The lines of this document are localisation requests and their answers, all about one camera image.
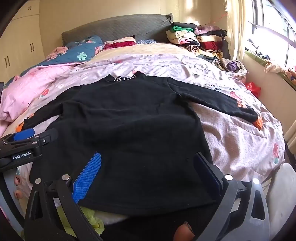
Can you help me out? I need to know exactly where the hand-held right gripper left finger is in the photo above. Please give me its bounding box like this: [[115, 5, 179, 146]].
[[24, 152, 103, 241]]

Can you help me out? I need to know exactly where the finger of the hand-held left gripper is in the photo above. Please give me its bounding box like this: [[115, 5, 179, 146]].
[[34, 128, 59, 149], [0, 128, 36, 144]]

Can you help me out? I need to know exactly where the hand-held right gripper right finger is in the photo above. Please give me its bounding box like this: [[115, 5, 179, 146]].
[[193, 152, 270, 241]]

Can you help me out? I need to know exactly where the black sweater with orange cuffs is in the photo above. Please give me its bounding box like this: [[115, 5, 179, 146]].
[[16, 71, 263, 217]]

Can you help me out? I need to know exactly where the clothes heap on windowsill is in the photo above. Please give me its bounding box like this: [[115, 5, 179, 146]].
[[245, 46, 296, 86]]

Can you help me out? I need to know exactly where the pile of folded clothes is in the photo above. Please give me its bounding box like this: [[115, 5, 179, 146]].
[[166, 22, 230, 63]]

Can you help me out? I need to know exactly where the person's left hand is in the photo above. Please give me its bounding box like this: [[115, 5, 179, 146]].
[[13, 175, 26, 200]]

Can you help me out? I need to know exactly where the person's right hand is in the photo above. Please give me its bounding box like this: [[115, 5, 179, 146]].
[[177, 222, 195, 241]]

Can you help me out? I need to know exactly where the lilac strawberry print bedsheet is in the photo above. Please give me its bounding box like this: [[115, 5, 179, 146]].
[[0, 43, 287, 232]]

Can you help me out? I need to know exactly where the pink quilt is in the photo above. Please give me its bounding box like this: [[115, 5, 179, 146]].
[[0, 62, 93, 137]]

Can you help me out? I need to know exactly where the yellow-green cloth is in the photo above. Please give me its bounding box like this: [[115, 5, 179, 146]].
[[55, 205, 105, 235]]

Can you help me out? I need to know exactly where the cream wardrobe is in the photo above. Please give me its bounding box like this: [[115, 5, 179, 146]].
[[0, 3, 45, 81]]

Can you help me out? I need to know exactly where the blue floral quilt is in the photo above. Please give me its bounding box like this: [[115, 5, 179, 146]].
[[20, 35, 103, 76]]

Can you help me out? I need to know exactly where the red plastic bag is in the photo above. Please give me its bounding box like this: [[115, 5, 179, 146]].
[[245, 82, 261, 96]]

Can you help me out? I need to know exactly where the floral bag with purple cloth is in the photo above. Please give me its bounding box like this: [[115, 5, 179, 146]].
[[213, 58, 248, 80]]

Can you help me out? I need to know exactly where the red cloth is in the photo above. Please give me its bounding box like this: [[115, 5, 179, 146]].
[[104, 38, 137, 49]]

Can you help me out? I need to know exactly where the grey quilted headboard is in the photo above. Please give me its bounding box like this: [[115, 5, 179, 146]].
[[61, 13, 174, 45]]

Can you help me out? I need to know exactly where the cream blanket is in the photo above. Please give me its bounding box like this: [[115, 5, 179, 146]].
[[90, 43, 215, 67]]

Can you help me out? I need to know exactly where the cream curtain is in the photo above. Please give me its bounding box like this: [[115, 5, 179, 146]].
[[227, 0, 252, 63]]

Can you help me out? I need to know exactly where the window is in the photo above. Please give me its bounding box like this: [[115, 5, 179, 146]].
[[248, 0, 296, 67]]

